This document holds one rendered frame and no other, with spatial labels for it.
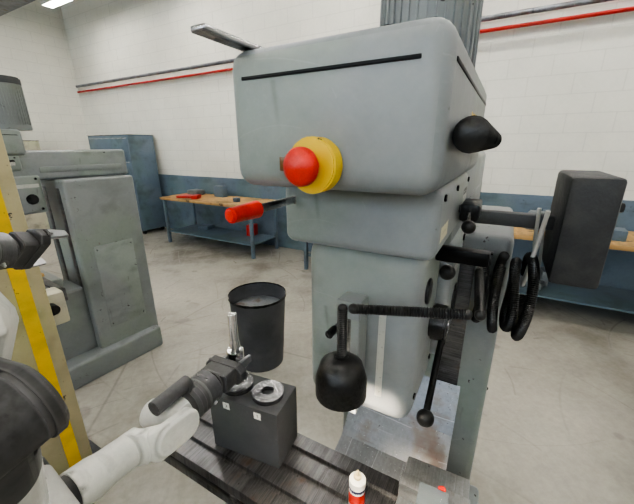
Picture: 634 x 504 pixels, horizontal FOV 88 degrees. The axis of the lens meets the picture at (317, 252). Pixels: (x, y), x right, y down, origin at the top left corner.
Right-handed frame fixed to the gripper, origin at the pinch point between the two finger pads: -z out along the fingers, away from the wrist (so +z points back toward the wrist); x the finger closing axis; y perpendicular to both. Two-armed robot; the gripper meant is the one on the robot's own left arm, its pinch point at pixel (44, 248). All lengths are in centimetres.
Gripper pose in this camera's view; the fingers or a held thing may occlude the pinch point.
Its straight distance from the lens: 114.3
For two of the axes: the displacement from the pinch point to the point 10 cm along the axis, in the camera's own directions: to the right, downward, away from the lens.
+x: 6.9, -7.2, -1.2
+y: -7.2, -6.9, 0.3
